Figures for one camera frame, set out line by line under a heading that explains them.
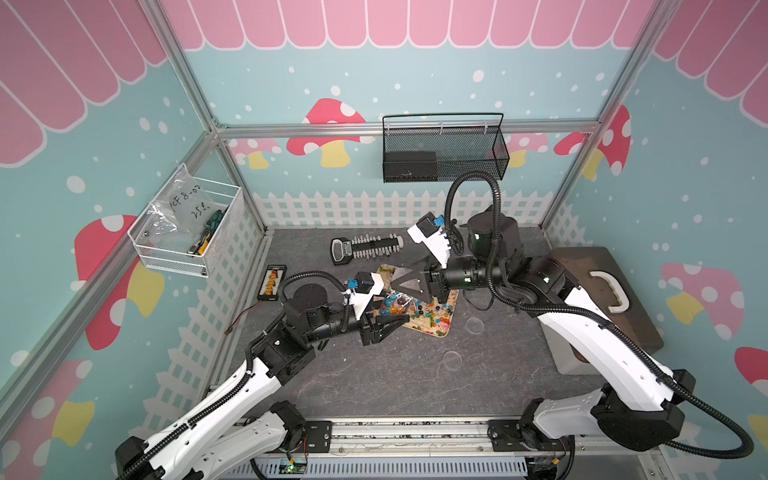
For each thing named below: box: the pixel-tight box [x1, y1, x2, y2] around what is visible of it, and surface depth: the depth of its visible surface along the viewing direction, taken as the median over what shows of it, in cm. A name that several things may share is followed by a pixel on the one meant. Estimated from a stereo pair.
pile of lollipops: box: [409, 300, 453, 336], surface depth 97 cm
